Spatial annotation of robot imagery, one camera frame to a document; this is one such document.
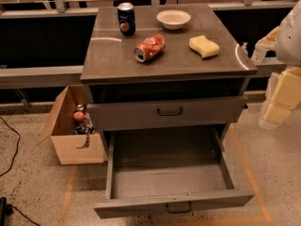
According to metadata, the dark snack bag in box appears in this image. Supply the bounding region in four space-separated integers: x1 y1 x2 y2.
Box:
73 113 94 135

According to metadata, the open grey bottom drawer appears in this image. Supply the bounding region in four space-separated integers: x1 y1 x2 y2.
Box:
95 125 254 218

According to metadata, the white bowl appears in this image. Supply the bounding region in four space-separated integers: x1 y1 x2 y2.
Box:
157 9 191 30

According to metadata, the blue pepsi can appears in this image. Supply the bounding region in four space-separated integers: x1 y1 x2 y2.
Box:
118 2 135 37

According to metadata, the grey drawer cabinet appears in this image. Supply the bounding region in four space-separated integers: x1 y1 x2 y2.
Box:
81 5 257 154

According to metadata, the black floor cable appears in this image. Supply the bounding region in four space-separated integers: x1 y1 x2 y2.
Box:
0 116 22 178

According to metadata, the red apple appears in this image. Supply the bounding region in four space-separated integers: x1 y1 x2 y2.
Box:
73 111 85 122

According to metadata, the crushed red soda can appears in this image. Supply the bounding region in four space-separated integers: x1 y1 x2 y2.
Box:
135 34 166 63

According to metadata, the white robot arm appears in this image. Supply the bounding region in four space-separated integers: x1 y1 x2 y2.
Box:
251 1 301 129

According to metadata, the grey middle drawer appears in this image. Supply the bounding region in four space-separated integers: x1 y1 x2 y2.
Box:
88 96 246 131

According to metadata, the yellow sponge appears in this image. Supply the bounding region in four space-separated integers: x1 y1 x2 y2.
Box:
188 35 220 58

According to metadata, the cardboard box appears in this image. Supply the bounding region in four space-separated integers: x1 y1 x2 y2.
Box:
39 85 105 165

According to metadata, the black device on floor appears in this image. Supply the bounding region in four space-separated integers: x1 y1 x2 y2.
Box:
0 197 12 226

